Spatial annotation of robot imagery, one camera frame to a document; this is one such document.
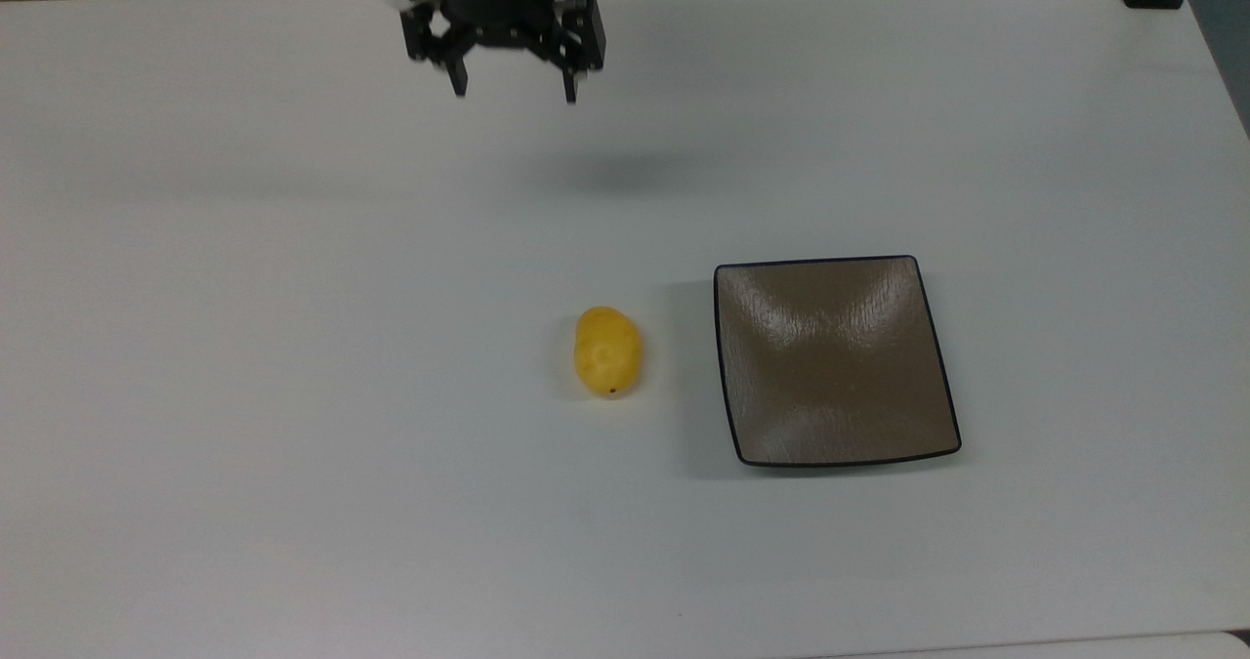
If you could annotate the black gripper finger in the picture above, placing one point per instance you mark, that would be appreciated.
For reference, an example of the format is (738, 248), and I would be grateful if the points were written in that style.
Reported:
(422, 34)
(582, 32)

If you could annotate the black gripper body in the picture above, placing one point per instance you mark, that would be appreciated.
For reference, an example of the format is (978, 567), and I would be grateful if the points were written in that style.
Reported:
(500, 7)

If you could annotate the yellow potato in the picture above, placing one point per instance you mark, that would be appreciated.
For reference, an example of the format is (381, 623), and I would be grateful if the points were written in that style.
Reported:
(607, 351)

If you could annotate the square brown ceramic plate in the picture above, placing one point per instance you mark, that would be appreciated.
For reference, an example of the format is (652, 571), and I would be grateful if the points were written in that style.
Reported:
(835, 361)

